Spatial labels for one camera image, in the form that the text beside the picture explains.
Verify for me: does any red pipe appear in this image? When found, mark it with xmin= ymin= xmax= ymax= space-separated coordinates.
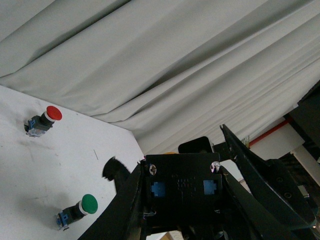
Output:
xmin=249 ymin=118 xmax=292 ymax=148

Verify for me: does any green push button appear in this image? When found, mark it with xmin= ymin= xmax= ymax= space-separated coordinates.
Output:
xmin=56 ymin=194 xmax=98 ymax=230

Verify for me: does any white curtain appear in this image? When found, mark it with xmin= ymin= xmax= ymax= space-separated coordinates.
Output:
xmin=0 ymin=0 xmax=320 ymax=154

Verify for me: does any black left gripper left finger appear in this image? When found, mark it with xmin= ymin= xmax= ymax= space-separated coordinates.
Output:
xmin=79 ymin=165 xmax=143 ymax=240

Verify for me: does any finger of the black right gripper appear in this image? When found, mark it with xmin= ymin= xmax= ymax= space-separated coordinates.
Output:
xmin=101 ymin=156 xmax=131 ymax=194
xmin=220 ymin=124 xmax=316 ymax=230

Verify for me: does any red push button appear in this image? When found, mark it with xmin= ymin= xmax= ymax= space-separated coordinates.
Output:
xmin=24 ymin=105 xmax=63 ymax=137

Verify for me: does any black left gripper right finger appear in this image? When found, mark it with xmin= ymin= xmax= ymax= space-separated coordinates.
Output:
xmin=219 ymin=166 xmax=298 ymax=240

